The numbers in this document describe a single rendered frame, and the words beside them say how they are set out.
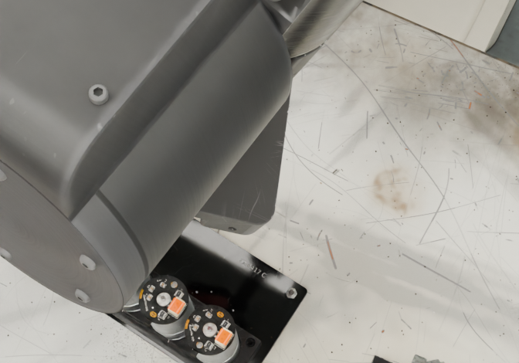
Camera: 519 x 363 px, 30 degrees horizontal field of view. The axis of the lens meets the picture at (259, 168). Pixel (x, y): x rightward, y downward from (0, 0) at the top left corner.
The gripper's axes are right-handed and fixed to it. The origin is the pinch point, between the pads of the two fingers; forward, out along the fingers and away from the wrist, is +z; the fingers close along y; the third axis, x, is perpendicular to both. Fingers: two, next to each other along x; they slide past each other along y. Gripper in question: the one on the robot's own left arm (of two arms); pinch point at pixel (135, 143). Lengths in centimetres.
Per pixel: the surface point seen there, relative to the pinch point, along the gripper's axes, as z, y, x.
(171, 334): 14.2, 4.5, 5.6
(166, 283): 11.6, 2.5, 4.4
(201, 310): 10.9, 3.6, 6.3
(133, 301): 14.4, 3.1, 3.4
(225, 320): 10.5, 4.0, 7.4
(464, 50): 12.2, -15.7, 20.4
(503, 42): 77, -59, 61
